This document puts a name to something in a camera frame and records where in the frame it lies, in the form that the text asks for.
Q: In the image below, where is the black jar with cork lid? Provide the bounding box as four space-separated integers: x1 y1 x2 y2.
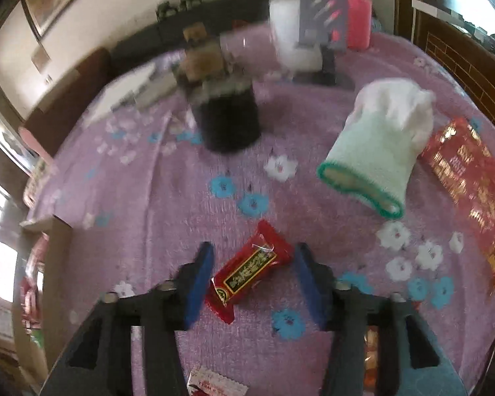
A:
181 27 261 153

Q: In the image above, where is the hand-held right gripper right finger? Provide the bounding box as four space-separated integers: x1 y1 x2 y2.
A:
294 243 469 396

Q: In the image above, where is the pile of dark tools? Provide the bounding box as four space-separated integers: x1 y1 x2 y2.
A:
462 16 495 67

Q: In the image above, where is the white flat box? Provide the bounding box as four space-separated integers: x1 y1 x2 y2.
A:
412 0 465 19

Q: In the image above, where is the black sofa backrest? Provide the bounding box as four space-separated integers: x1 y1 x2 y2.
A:
109 0 273 67

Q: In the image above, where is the small wall plaque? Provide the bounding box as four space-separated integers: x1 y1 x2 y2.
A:
31 43 51 73

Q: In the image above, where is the red snack packet round logo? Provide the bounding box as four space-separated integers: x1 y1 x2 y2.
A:
204 219 295 324

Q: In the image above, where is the white red snack packet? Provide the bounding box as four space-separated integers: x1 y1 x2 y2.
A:
188 366 248 396

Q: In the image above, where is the red gold-printed bag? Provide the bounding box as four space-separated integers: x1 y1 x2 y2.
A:
421 117 495 293

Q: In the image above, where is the cardboard box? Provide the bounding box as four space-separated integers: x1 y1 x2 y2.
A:
12 214 73 380

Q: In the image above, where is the pink soft object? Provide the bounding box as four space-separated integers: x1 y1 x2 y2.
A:
18 126 60 174

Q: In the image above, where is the white plastic cup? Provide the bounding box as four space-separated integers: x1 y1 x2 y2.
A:
269 0 328 75

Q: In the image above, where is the bottle with pink knitted sleeve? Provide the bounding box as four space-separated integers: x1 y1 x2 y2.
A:
328 0 373 50

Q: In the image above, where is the brown sofa cushion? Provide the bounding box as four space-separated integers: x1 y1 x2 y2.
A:
22 47 112 149

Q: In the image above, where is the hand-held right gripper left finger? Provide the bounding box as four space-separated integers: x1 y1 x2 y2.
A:
39 241 215 396

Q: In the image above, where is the brown wooden cabinet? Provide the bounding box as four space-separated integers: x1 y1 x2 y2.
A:
394 0 495 133

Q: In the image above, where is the white glove green cuff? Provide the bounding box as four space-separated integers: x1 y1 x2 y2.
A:
317 79 436 220

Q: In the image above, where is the white paper sheet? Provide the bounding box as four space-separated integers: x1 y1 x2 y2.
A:
88 66 157 122

